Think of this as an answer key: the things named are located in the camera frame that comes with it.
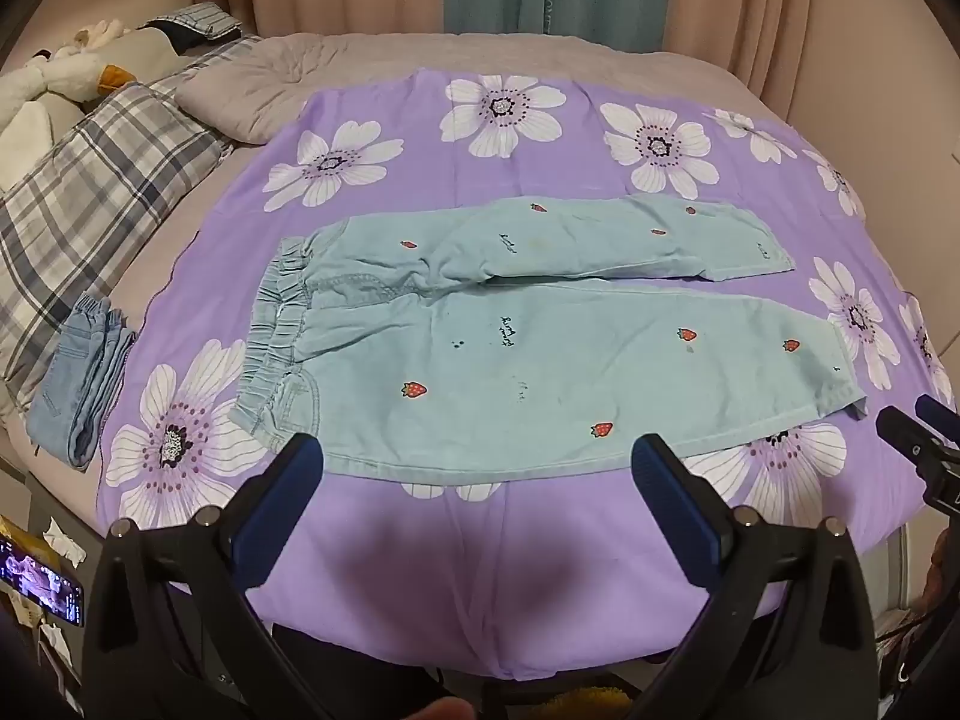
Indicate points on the purple floral bed sheet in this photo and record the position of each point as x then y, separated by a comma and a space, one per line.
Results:
480, 540

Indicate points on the person's left hand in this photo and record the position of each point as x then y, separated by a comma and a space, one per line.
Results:
446, 711

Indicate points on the yellow fuzzy mat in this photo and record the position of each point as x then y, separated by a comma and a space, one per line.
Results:
585, 709

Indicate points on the grey quilt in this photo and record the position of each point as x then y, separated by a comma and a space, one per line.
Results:
247, 90

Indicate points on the small plaid pillow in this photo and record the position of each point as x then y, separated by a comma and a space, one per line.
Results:
202, 19

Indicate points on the light blue strawberry print pants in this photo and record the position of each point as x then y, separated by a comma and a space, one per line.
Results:
525, 360

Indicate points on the smartphone with lit screen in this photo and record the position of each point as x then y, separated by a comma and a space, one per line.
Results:
37, 577

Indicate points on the crumpled white tissue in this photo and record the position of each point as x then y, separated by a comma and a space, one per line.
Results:
64, 540

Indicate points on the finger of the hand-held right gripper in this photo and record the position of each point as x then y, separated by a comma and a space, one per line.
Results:
900, 431
934, 411

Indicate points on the white plush goose toy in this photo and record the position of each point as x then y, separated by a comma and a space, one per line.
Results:
45, 82

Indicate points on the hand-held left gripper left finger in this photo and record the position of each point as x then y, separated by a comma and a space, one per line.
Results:
279, 510

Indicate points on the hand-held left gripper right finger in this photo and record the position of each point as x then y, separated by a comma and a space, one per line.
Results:
675, 510

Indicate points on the folded blue denim jeans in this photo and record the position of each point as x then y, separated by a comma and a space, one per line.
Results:
79, 375

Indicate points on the large plaid pillow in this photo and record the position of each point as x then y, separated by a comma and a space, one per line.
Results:
90, 187

